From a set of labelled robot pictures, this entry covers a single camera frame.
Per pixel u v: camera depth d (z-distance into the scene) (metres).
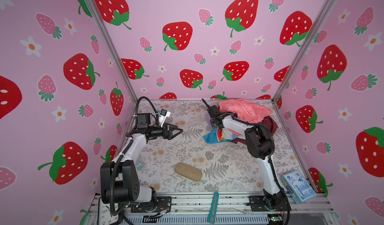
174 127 0.82
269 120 1.05
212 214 0.71
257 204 0.73
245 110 0.96
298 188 0.74
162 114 0.73
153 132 0.71
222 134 0.98
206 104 0.94
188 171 0.82
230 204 0.75
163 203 0.75
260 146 0.58
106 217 0.69
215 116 0.82
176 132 0.75
